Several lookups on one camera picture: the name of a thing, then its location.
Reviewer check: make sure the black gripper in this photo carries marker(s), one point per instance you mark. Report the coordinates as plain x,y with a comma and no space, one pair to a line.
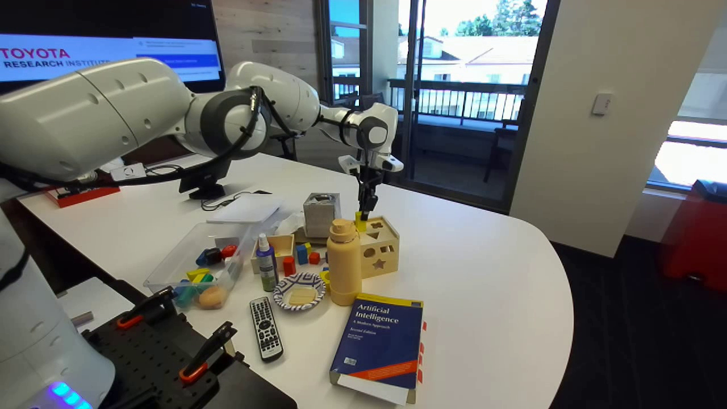
369,178

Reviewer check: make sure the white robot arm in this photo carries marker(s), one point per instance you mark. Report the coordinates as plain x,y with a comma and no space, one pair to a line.
92,114

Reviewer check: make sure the blue cube block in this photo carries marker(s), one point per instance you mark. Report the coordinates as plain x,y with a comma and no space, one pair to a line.
300,255

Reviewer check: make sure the red block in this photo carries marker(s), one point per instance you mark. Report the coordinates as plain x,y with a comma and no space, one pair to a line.
290,264

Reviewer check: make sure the wooden shape sorter box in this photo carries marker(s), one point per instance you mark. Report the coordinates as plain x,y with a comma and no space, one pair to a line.
380,249

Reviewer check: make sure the grey cube box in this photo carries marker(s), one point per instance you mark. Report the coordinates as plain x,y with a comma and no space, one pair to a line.
322,217

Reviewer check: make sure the grey office chair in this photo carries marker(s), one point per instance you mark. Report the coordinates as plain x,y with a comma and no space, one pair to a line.
314,151

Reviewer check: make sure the patterned blue white plate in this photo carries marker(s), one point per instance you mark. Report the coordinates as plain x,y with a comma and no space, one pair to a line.
300,294

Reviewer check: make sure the small clear bottle blue label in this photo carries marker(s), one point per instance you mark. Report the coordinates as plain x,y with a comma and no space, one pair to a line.
264,261

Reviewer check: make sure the balcony railing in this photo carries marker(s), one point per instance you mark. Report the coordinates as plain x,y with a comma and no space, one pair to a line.
455,93

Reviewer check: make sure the blue book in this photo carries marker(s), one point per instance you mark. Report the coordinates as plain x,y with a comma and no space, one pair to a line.
379,348

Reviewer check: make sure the dark outdoor chair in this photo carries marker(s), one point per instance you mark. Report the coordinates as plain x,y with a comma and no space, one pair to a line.
504,151

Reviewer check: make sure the red ball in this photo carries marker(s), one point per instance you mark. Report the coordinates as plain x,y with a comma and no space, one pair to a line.
227,250

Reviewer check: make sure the black remote control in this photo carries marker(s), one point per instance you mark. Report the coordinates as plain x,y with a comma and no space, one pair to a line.
266,330

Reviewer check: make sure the clear plastic bin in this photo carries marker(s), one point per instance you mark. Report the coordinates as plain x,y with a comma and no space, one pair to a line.
201,264

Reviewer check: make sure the orange ball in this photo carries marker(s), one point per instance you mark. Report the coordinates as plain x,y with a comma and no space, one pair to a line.
213,296

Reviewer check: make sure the black orange clamp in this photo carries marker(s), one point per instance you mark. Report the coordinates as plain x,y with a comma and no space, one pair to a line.
206,353
143,308

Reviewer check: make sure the red parts tray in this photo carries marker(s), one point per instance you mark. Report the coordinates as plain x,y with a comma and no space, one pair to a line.
80,196

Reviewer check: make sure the red storage bin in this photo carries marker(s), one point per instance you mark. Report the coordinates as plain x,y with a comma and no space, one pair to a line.
696,234

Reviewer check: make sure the white light switch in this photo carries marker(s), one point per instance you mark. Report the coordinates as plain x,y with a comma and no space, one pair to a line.
600,102

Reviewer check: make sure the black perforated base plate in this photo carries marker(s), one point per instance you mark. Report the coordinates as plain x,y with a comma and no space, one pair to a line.
159,364

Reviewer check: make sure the wall television screen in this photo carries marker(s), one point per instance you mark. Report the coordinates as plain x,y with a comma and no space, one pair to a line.
115,56

